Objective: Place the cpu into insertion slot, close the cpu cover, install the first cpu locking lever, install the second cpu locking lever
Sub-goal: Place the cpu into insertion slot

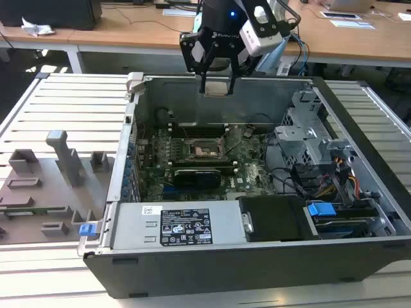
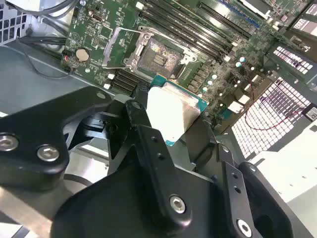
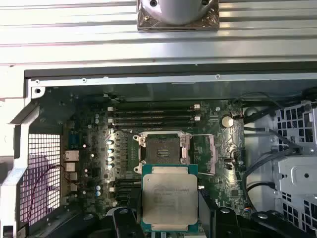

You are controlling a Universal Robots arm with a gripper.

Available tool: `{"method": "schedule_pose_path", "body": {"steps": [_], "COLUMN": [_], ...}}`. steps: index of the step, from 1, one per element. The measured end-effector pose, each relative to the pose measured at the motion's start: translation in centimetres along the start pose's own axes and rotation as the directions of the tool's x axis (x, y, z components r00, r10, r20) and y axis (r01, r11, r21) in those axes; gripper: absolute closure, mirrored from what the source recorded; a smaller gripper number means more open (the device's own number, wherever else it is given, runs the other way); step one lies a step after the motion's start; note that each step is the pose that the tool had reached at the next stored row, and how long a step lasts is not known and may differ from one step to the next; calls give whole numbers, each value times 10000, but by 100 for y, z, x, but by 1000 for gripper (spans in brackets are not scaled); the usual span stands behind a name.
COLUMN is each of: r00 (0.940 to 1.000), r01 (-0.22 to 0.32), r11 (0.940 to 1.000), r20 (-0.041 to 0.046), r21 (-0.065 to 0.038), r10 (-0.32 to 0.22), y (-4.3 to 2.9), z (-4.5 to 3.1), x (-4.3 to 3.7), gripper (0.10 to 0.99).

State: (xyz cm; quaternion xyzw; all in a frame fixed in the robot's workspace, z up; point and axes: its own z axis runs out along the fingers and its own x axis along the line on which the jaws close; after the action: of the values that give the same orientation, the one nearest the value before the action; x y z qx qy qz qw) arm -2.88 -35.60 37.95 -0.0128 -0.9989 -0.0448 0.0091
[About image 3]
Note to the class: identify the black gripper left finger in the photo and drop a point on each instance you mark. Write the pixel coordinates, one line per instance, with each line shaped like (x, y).
(121, 223)

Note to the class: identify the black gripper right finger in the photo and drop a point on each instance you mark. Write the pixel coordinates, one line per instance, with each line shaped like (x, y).
(223, 223)

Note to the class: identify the perforated metal drive cage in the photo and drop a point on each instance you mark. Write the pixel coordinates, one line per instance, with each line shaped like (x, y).
(297, 173)

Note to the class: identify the round coin battery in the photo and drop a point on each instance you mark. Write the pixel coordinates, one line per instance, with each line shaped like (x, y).
(227, 121)

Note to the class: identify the silver CPU chip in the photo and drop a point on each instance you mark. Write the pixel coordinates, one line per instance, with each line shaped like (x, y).
(169, 193)

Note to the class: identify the black and silver PC case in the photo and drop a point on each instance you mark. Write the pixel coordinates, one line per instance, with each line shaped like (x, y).
(148, 79)

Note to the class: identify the green motherboard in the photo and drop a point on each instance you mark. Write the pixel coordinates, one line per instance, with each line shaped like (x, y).
(223, 141)

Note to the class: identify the CPU socket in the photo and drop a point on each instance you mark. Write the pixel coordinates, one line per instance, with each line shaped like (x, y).
(161, 148)

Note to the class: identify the black RAM slot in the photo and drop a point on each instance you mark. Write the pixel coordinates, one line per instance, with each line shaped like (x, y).
(153, 113)
(127, 190)
(126, 197)
(128, 182)
(153, 124)
(153, 119)
(153, 107)

